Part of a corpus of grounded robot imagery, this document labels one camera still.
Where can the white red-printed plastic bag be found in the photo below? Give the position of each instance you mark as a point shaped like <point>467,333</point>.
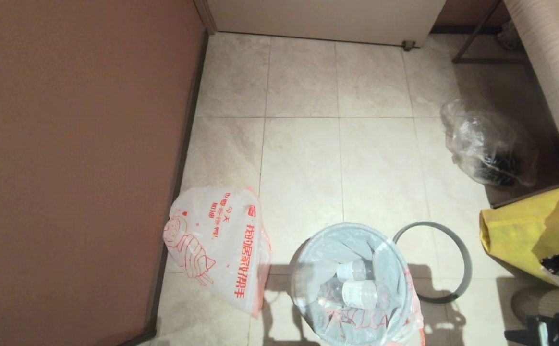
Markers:
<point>222,250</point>
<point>327,250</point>

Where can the yellow fabric bag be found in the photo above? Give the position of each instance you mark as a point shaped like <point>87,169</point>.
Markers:
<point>524,235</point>

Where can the clear bag with dark contents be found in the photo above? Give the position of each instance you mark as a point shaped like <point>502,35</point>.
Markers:
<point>481,144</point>

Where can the grey round trash bin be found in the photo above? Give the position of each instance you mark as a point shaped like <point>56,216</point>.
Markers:
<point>300,247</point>

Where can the grey ribbed round object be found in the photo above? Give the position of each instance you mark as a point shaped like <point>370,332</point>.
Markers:
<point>529,300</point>

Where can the large clear labelled plastic bottle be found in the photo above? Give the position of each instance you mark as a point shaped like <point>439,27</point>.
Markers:
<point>358,294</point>

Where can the beige striped upholstered seat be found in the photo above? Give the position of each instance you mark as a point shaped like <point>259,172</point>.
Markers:
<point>558,72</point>

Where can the small clear plastic bottle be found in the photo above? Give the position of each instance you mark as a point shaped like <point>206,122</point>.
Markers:
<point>354,270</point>

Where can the small woven basket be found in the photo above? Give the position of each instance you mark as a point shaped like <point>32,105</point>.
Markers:
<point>507,37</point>

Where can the small metal door stop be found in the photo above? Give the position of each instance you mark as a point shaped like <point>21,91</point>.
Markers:
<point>408,46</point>

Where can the white door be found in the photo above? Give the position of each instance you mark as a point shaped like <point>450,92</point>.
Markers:
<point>327,19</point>

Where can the dark furniture frame bar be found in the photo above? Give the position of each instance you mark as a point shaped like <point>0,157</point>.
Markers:
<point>539,192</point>

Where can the dark metal furniture frame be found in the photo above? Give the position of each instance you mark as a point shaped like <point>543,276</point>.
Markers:
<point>488,61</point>

